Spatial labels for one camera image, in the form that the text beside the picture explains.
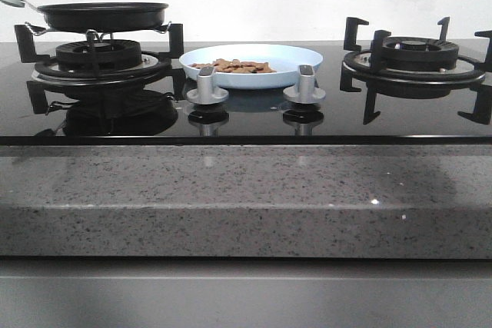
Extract light blue plate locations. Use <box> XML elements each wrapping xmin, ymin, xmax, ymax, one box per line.
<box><xmin>179</xmin><ymin>44</ymin><xmax>323</xmax><ymax>90</ymax></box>

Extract brown meat pieces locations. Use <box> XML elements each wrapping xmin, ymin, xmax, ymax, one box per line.
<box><xmin>190</xmin><ymin>58</ymin><xmax>277</xmax><ymax>74</ymax></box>

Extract black frying pan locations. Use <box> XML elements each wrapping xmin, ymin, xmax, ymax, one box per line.
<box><xmin>1</xmin><ymin>0</ymin><xmax>168</xmax><ymax>33</ymax></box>

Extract left silver stove knob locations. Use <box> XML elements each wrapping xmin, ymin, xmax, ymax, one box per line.
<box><xmin>186</xmin><ymin>67</ymin><xmax>229</xmax><ymax>105</ymax></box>

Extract silver stove knob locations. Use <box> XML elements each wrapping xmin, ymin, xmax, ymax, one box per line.
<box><xmin>283</xmin><ymin>65</ymin><xmax>326</xmax><ymax>104</ymax></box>
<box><xmin>186</xmin><ymin>67</ymin><xmax>229</xmax><ymax>105</ymax></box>

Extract right silver stove knob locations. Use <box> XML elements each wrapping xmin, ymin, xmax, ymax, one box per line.
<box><xmin>283</xmin><ymin>65</ymin><xmax>326</xmax><ymax>104</ymax></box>

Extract left black pan support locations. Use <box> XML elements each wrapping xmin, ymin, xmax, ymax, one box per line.
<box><xmin>15</xmin><ymin>22</ymin><xmax>184</xmax><ymax>88</ymax></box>

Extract black pan support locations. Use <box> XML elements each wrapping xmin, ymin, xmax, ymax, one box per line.
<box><xmin>15</xmin><ymin>22</ymin><xmax>184</xmax><ymax>88</ymax></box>
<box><xmin>340</xmin><ymin>17</ymin><xmax>491</xmax><ymax>124</ymax></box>

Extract right black pan support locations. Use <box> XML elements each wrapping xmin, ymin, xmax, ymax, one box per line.
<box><xmin>340</xmin><ymin>17</ymin><xmax>491</xmax><ymax>124</ymax></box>

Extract left black gas burner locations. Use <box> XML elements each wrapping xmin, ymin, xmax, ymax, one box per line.
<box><xmin>55</xmin><ymin>39</ymin><xmax>141</xmax><ymax>71</ymax></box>

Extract black gas burner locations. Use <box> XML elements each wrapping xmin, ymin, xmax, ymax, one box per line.
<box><xmin>381</xmin><ymin>37</ymin><xmax>459</xmax><ymax>71</ymax></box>
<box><xmin>55</xmin><ymin>39</ymin><xmax>141</xmax><ymax>71</ymax></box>

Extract right black gas burner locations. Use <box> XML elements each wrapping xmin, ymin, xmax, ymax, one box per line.
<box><xmin>381</xmin><ymin>37</ymin><xmax>459</xmax><ymax>71</ymax></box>

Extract black glass gas cooktop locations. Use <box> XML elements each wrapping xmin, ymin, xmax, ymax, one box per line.
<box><xmin>1</xmin><ymin>42</ymin><xmax>491</xmax><ymax>146</ymax></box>

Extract wire pan reducer ring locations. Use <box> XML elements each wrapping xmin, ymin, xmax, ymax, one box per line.
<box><xmin>24</xmin><ymin>20</ymin><xmax>172</xmax><ymax>45</ymax></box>

